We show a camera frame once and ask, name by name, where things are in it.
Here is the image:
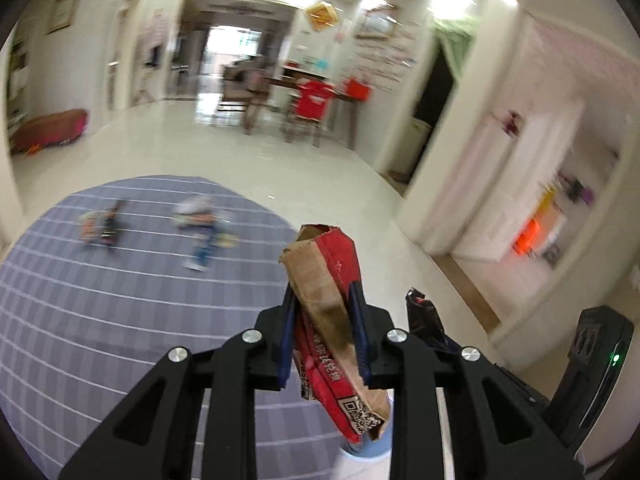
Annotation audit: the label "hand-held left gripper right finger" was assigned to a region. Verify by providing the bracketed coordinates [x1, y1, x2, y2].
[348, 281, 586, 480]

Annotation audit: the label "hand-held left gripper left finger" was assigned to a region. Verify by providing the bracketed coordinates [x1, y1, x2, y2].
[59, 285, 301, 480]

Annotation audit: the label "red and brown snack wrapper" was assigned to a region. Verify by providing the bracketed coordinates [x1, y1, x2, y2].
[278, 224, 392, 445]

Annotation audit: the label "black foil wrapper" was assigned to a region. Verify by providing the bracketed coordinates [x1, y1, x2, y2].
[405, 287, 449, 352]

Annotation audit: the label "white plastic bin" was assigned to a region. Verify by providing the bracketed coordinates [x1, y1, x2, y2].
[340, 395, 396, 463]

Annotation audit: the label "blue white plastic packet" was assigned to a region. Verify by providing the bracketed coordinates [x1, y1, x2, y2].
[172, 194, 236, 272]

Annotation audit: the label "orange plastic stool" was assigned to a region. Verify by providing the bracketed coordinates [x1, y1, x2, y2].
[515, 215, 561, 256]

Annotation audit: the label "checkered cloth round table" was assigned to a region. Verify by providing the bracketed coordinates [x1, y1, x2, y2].
[0, 175, 351, 480]

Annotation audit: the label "white appliance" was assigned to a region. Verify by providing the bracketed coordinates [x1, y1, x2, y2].
[392, 115, 432, 177]

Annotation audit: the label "wooden dining chair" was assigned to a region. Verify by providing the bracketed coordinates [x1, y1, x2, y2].
[282, 80, 333, 148]

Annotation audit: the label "white panel door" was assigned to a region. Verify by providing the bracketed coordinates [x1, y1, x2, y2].
[452, 102, 586, 261]

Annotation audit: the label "red gift box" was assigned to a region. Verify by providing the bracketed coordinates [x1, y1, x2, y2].
[345, 76, 373, 101]

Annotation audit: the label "wooden dining table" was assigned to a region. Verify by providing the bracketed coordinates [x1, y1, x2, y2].
[242, 72, 361, 148]

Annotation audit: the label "pink lace curtain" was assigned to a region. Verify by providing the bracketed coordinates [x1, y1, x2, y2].
[520, 15, 626, 161]

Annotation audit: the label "large framed picture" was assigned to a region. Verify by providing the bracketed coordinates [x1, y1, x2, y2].
[355, 7, 398, 40]

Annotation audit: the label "red cushioned bench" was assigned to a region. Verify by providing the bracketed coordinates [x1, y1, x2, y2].
[10, 108, 90, 153]

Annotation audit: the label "green curtain valance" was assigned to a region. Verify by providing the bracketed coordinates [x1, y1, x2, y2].
[432, 15, 476, 53]

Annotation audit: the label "hanging pink white jacket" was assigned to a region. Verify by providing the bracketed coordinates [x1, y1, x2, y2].
[140, 15, 166, 68]

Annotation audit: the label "small framed picture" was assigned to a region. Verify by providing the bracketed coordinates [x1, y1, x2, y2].
[47, 0, 82, 36]

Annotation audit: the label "rows of wall certificates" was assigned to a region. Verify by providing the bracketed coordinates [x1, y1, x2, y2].
[350, 20, 426, 86]

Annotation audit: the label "diamond red gold wall ornament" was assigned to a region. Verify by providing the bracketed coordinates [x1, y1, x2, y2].
[305, 1, 341, 33]

